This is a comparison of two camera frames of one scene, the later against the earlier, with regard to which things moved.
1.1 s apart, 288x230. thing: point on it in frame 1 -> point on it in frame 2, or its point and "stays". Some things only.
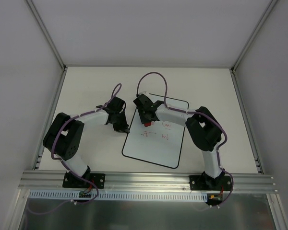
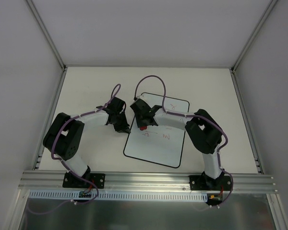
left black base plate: (70, 180) stays
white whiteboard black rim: (161, 143) stays
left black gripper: (118, 122) stays
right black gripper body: (146, 116) -> (142, 118)
